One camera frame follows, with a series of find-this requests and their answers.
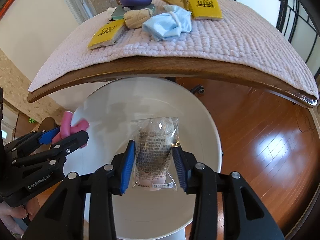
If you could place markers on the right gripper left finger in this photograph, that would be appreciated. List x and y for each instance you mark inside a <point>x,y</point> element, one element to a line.
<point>62,215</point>

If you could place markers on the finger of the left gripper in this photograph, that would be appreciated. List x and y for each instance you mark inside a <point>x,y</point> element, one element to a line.
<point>32,141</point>
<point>72,139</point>

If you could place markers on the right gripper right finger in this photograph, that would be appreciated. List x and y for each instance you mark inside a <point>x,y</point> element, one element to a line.
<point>244,214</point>

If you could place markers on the pink foam curler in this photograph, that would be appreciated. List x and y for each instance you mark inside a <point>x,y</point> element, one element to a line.
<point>66,129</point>

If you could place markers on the clear plastic packaged item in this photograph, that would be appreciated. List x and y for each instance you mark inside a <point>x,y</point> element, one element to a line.
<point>154,140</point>

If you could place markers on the yellow tissue pack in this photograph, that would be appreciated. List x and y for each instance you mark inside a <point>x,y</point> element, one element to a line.
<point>108,34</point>
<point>204,9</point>

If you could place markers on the teal rectangular sponge block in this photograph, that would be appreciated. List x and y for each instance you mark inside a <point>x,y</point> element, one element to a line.
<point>120,10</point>

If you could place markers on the beige cloth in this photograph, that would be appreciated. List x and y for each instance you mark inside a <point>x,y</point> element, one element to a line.
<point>134,19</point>

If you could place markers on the light blue mask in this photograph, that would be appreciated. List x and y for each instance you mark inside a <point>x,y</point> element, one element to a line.
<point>170,24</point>

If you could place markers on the white drawstring pouch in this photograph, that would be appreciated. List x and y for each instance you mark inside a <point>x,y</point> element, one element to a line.
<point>109,12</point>

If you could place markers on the white trash bin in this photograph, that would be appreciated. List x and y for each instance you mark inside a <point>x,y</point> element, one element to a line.
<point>157,114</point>

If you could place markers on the person left hand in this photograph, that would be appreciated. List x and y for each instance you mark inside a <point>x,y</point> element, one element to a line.
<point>8,214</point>

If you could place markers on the pink quilted blanket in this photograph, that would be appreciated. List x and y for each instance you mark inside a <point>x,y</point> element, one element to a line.
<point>242,36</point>

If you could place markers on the black framed shoji screen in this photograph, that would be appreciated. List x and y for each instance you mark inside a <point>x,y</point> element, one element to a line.
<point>295,24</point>

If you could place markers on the red wall poster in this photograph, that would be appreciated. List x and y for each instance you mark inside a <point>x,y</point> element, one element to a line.
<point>10,2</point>

